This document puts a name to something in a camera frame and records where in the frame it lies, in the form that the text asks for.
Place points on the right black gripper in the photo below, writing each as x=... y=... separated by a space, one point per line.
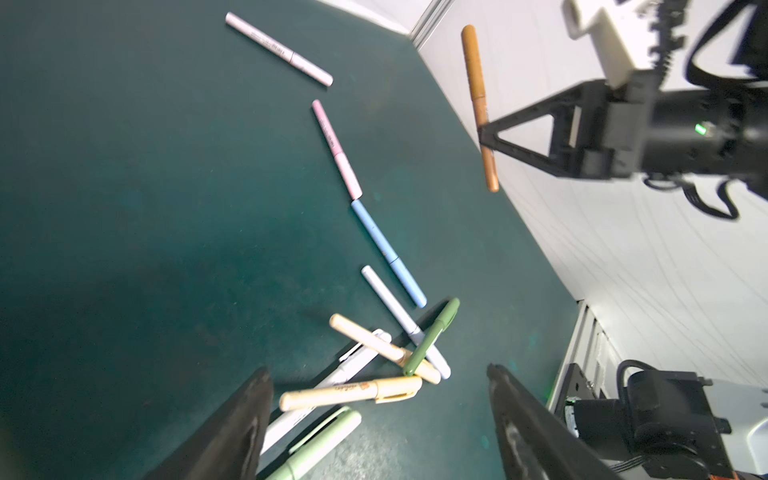
x=589 y=131

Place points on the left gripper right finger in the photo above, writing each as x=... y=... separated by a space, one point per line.
x=533 y=444

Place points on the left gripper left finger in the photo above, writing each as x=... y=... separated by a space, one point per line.
x=228 y=445

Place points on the brown pen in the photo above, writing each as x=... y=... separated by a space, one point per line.
x=476 y=83

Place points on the pale pink white pen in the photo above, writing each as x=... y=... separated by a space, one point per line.
x=286 y=54

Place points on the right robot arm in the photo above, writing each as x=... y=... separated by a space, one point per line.
x=695 y=141

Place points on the light green pen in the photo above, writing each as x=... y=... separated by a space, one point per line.
x=317 y=444

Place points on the dark green pen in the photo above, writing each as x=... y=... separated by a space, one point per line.
x=440 y=324

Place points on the lavender white pen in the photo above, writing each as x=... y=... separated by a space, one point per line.
x=407 y=323

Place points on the yellow beige pen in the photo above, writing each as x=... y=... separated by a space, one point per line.
x=381 y=391

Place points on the blue pen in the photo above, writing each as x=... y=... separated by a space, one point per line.
x=396 y=264

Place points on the green table mat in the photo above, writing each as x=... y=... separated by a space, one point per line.
x=172 y=220

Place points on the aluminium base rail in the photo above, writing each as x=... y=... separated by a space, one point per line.
x=588 y=370

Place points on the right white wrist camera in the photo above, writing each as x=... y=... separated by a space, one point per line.
x=620 y=31

